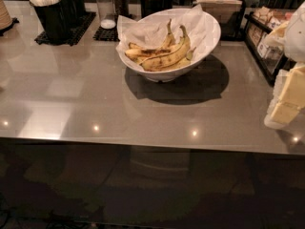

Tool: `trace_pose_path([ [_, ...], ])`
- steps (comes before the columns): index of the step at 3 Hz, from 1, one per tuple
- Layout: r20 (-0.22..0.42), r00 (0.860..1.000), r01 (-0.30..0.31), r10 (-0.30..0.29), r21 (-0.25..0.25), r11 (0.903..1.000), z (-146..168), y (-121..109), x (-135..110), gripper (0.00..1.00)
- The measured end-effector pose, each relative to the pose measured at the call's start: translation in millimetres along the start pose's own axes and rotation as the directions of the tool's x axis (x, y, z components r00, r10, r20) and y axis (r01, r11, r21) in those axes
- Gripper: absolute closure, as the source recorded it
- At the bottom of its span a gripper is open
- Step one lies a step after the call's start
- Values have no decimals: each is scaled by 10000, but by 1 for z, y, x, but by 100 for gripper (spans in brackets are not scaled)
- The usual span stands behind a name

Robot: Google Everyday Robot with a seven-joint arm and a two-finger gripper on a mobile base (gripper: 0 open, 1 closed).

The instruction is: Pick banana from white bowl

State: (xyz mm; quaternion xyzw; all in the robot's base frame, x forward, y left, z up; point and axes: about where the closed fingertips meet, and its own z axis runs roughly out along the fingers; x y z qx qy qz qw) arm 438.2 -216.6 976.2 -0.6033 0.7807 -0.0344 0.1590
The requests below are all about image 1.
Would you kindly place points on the black condiment rack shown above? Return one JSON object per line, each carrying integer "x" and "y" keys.
{"x": 270, "y": 60}

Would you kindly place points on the pepper shaker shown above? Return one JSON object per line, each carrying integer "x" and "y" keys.
{"x": 120, "y": 0}

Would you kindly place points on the bottom yellow banana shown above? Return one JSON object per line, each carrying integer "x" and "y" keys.
{"x": 185, "y": 61}

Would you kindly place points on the white ceramic bowl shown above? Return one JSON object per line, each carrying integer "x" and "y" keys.
{"x": 206, "y": 42}

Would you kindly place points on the upright yellow banana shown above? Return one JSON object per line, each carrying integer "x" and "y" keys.
{"x": 169, "y": 38}

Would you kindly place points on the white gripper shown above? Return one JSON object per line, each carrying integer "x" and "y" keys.
{"x": 296, "y": 37}

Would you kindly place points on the spotted banana left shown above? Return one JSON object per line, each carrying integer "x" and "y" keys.
{"x": 135, "y": 52}

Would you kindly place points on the white paper liner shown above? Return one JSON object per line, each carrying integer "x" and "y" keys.
{"x": 149, "y": 32}

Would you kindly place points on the black cup with white cutlery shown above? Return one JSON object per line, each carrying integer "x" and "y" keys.
{"x": 48, "y": 10}

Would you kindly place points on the black cup rear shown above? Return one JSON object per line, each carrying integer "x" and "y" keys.
{"x": 72, "y": 10}

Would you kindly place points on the salt shaker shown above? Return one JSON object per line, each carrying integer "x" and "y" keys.
{"x": 106, "y": 14}

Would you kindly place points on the black rubber mat small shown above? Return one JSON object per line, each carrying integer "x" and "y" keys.
{"x": 108, "y": 35}

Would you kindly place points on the black rubber mat left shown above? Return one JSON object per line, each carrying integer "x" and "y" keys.
{"x": 58, "y": 33}

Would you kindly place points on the stack of paper cups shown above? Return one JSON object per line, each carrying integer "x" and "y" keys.
{"x": 5, "y": 19}

